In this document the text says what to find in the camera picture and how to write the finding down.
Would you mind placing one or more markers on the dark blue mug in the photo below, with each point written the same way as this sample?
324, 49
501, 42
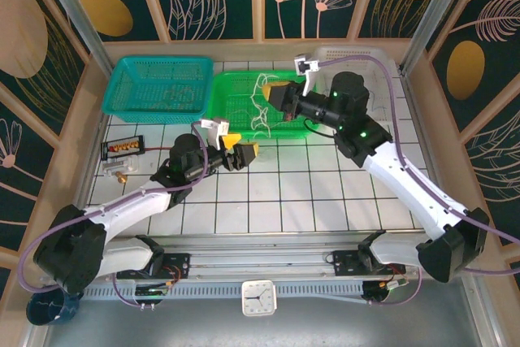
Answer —
42, 314

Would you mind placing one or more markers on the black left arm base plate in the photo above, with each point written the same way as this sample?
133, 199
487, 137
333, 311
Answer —
178, 263

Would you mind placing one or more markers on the black terminal block yellow plugs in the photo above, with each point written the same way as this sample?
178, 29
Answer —
122, 147

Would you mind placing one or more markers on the white square clock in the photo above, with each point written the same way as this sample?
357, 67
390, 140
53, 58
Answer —
259, 298

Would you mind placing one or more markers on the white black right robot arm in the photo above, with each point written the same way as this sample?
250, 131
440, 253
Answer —
406, 184

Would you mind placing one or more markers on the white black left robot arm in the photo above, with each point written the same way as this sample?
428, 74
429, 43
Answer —
130, 206

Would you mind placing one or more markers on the small brass fitting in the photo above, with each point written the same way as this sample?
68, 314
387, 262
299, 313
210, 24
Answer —
120, 178

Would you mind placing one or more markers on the teal plastic basket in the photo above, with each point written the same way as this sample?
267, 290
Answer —
142, 79

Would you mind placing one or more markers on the white plastic basket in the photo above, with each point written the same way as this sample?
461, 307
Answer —
353, 56

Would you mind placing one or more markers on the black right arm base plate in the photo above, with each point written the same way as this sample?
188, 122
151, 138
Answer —
345, 262

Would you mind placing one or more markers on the green plastic basket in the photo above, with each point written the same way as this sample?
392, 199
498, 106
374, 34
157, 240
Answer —
235, 87

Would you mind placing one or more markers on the aluminium mounting rail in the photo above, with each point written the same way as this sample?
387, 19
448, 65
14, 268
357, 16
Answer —
264, 257

